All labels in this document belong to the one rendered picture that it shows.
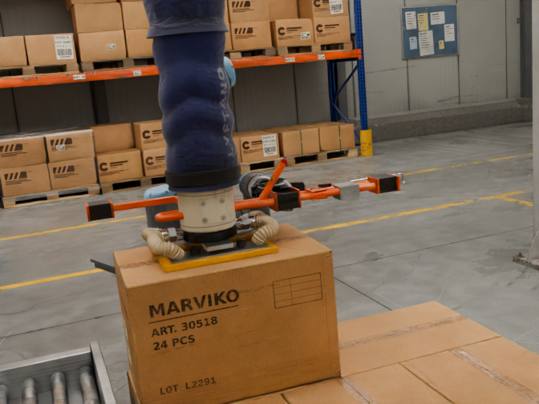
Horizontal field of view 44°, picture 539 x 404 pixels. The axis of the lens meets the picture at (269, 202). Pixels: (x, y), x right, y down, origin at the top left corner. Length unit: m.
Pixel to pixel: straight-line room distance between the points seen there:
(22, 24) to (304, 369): 8.80
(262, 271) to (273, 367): 0.30
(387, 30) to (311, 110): 1.98
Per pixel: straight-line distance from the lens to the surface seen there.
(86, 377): 2.33
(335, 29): 10.19
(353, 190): 2.16
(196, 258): 1.93
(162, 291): 1.85
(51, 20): 10.40
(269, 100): 11.11
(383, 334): 2.40
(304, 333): 2.01
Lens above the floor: 1.50
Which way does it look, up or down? 12 degrees down
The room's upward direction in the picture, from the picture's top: 5 degrees counter-clockwise
